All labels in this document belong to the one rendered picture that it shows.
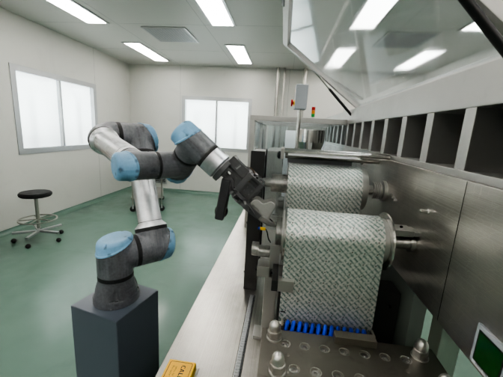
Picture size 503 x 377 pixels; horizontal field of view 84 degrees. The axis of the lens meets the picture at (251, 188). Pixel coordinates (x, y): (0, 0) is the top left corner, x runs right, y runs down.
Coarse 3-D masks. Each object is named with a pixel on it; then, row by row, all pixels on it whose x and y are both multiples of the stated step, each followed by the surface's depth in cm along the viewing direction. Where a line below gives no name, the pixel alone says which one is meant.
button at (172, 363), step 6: (174, 360) 71; (168, 366) 69; (174, 366) 69; (180, 366) 70; (186, 366) 70; (192, 366) 70; (168, 372) 68; (174, 372) 68; (180, 372) 68; (186, 372) 68; (192, 372) 68
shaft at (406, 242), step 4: (396, 236) 71; (400, 236) 71; (396, 240) 70; (400, 240) 70; (404, 240) 70; (408, 240) 70; (412, 240) 69; (416, 240) 70; (396, 244) 70; (400, 244) 70; (404, 244) 70; (408, 244) 70; (412, 244) 69; (416, 244) 69; (400, 248) 71; (404, 248) 71; (408, 248) 70; (412, 248) 69
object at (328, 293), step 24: (288, 264) 70; (312, 264) 69; (336, 264) 68; (312, 288) 70; (336, 288) 69; (360, 288) 69; (288, 312) 72; (312, 312) 71; (336, 312) 71; (360, 312) 70
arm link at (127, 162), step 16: (96, 128) 93; (112, 128) 98; (96, 144) 89; (112, 144) 80; (128, 144) 79; (112, 160) 70; (128, 160) 68; (144, 160) 71; (160, 160) 74; (128, 176) 69; (144, 176) 72; (160, 176) 75
